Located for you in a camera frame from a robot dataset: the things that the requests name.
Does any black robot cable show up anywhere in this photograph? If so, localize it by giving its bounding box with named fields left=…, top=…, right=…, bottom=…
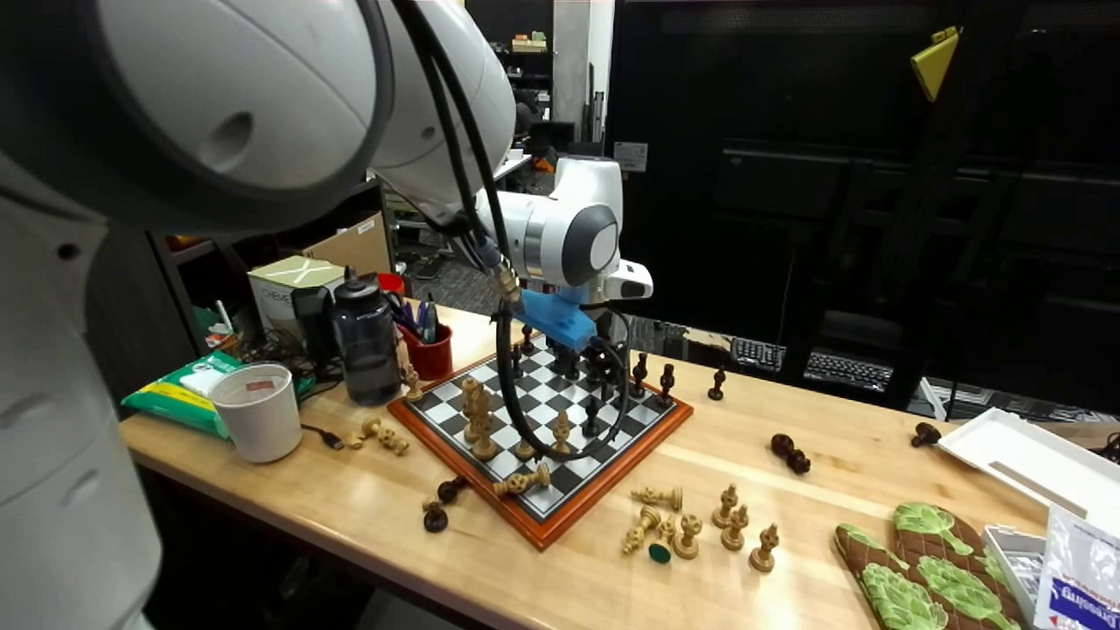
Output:
left=391, top=0, right=639, bottom=465

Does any small black cord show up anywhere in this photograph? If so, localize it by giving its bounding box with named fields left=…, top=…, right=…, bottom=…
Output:
left=296, top=419, right=345, bottom=452

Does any green wipes packet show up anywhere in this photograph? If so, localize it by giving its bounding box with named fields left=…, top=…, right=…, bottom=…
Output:
left=118, top=348, right=254, bottom=444

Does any red pen cup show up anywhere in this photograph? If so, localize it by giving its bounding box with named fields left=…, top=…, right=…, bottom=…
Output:
left=400, top=322, right=456, bottom=386

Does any white foam tray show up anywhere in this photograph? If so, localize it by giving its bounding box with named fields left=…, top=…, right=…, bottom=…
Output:
left=936, top=403, right=1120, bottom=539

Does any yellow triangular sign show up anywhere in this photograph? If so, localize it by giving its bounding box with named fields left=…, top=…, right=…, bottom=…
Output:
left=910, top=26, right=966, bottom=105

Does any clear plastic container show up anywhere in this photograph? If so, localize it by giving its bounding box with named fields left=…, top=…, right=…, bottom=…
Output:
left=981, top=523, right=1055, bottom=622

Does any clear bag with blue print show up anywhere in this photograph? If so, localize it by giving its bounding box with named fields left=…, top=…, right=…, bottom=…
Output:
left=1032, top=505, right=1120, bottom=630

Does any brown green oven mitt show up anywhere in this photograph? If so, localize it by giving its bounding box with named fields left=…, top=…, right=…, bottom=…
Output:
left=834, top=523, right=954, bottom=630
left=890, top=501, right=1032, bottom=630

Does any brown cardboard box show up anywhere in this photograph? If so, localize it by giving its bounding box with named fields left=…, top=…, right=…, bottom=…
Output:
left=304, top=213, right=395, bottom=279

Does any black keyboard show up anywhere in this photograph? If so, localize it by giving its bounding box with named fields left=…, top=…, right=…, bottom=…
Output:
left=729, top=333, right=895, bottom=395

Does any white and green box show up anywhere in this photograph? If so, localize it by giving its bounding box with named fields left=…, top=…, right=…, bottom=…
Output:
left=245, top=251, right=351, bottom=353

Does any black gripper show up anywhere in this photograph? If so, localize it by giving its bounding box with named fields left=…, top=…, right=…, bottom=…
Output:
left=566, top=333, right=635, bottom=431

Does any large black cabinet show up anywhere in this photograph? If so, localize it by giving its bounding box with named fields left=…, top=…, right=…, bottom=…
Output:
left=604, top=0, right=1120, bottom=412

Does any wooden framed chessboard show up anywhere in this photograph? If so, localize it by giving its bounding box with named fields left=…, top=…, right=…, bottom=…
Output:
left=386, top=330, right=696, bottom=553

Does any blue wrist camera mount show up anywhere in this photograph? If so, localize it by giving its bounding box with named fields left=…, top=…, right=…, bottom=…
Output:
left=518, top=286, right=601, bottom=358

